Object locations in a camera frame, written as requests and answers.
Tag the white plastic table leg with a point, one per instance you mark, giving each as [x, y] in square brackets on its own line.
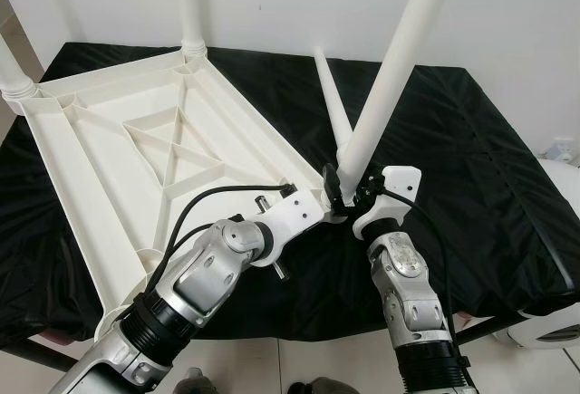
[331, 95]
[399, 59]
[11, 77]
[192, 4]

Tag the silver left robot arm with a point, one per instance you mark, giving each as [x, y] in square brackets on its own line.
[204, 272]

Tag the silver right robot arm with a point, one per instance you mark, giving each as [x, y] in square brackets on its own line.
[403, 285]

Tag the robot right leg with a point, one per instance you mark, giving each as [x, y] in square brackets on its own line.
[324, 386]

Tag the robot leg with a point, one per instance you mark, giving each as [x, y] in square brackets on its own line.
[324, 386]
[197, 383]

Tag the black tablecloth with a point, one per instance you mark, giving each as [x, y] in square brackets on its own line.
[489, 158]

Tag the robot left leg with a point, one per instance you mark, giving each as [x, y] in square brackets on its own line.
[197, 383]

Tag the black metal table leg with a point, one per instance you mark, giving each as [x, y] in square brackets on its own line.
[36, 353]
[489, 326]

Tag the pink plastic stool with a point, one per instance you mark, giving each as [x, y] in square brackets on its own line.
[59, 332]

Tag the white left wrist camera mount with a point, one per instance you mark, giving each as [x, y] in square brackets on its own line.
[299, 213]

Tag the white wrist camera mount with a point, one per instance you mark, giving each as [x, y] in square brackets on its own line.
[399, 181]
[299, 213]

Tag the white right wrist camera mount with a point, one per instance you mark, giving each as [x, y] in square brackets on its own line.
[399, 181]

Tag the white wall socket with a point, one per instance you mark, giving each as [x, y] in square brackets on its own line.
[563, 149]

